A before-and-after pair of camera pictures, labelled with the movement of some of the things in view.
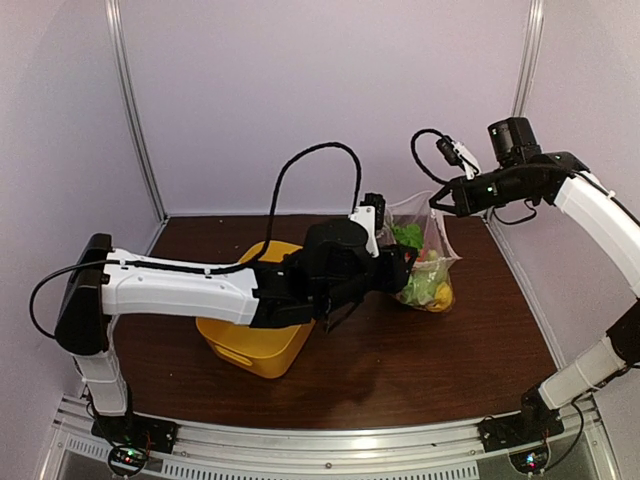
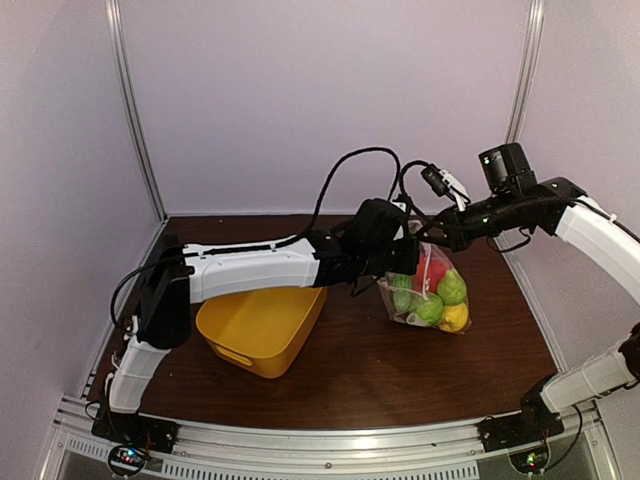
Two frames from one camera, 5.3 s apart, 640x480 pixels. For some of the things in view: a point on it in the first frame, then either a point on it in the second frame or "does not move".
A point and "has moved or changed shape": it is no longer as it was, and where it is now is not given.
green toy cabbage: [421, 286] to [451, 288]
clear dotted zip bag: [414, 221] has moved or changed shape
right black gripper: [464, 201] to [457, 236]
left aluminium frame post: [112, 12] does not move
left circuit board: [127, 460] does not move
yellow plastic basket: [264, 352] does not move
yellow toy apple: [444, 297] to [454, 318]
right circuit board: [532, 460] does not move
